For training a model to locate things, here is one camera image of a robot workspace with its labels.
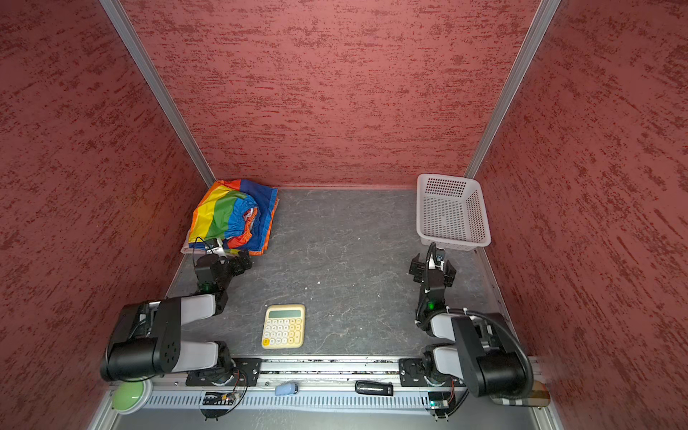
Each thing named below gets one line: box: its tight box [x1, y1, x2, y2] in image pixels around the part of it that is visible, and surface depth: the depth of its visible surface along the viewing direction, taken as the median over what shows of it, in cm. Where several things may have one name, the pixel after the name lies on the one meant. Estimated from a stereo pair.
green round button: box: [111, 376, 153, 415], surface depth 70 cm
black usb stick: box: [354, 379, 394, 396], surface depth 71 cm
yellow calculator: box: [261, 303, 307, 350], surface depth 82 cm
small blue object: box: [274, 382, 299, 396], surface depth 72 cm
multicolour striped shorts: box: [188, 179, 279, 256], surface depth 99 cm
